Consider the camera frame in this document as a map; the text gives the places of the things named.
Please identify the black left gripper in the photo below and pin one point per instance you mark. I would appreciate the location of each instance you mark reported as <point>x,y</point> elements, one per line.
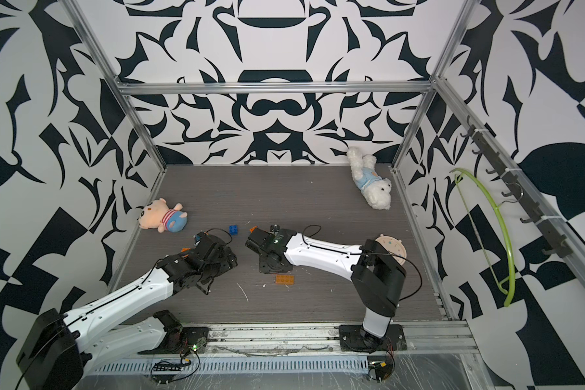
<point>230,263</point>

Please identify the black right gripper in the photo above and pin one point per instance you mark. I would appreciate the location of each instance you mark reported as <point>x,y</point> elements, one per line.
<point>264,269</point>

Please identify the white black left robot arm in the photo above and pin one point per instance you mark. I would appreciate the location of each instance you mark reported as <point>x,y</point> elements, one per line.
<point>61,349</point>

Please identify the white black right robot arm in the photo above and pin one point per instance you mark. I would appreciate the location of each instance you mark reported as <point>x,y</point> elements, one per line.
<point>376,275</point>

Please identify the tan 2x4 lego plate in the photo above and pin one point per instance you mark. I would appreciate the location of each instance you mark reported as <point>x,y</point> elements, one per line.
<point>285,280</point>

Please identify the blue 2x2 lego brick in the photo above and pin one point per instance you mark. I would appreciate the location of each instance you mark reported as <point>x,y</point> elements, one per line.
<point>233,229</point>

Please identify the pink plush pig toy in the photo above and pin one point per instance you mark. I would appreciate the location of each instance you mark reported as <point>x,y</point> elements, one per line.
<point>160,216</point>

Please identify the white plush dog blue shirt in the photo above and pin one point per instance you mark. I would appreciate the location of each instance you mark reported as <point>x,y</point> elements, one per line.
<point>375,189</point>

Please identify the green plastic hoop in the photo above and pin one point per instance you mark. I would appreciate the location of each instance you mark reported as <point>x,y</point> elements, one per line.
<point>506,286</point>

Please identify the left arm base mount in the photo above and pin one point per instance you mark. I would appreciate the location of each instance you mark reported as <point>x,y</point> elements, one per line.
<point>178,339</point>

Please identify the white slotted cable duct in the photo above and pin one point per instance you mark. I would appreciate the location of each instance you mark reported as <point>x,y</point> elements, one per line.
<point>349,364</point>

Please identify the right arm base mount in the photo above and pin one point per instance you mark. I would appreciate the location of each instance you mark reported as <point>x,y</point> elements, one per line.
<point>355,339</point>

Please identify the black wall hook rack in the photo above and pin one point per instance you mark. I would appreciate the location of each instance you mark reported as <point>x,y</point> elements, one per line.
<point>517,192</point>

